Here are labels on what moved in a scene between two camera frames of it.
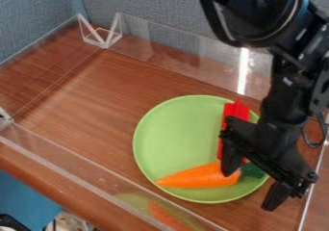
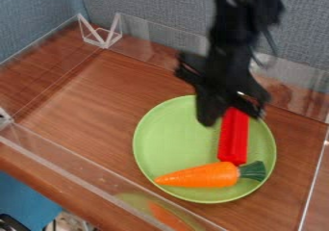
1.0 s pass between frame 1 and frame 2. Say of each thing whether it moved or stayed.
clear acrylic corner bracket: stayed
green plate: stayed
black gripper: moved
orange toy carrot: stayed
